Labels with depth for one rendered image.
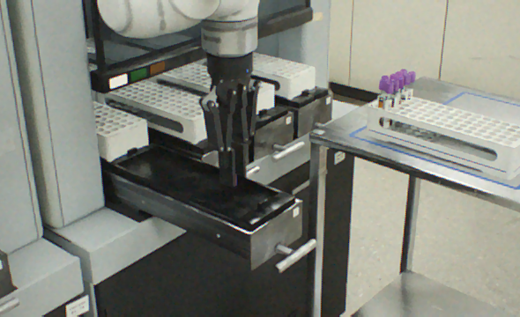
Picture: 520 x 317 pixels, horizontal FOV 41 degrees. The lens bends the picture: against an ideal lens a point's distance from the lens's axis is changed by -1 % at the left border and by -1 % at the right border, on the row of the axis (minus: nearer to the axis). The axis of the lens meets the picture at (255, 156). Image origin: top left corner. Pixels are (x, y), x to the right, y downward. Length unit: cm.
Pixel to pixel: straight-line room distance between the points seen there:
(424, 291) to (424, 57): 185
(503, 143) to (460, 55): 222
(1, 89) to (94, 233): 30
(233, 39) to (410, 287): 101
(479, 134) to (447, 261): 128
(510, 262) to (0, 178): 186
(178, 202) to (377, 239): 151
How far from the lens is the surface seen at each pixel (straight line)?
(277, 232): 114
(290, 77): 156
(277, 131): 150
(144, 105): 143
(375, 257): 250
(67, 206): 126
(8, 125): 115
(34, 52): 115
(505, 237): 273
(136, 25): 93
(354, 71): 378
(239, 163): 122
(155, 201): 122
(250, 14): 109
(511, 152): 125
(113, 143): 131
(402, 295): 186
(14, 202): 120
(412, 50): 357
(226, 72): 111
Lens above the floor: 138
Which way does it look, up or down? 26 degrees down
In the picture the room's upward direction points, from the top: 1 degrees counter-clockwise
